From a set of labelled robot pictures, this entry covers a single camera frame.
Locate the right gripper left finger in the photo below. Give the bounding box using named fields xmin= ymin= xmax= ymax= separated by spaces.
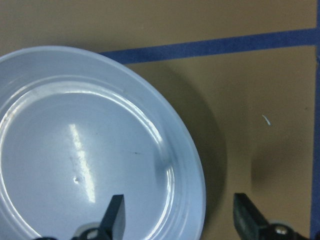
xmin=77 ymin=194 xmax=125 ymax=240

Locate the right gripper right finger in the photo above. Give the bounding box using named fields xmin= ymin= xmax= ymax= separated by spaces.
xmin=233 ymin=193 xmax=295 ymax=240

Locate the blue plate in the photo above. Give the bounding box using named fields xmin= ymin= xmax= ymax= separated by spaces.
xmin=0 ymin=46 xmax=206 ymax=240

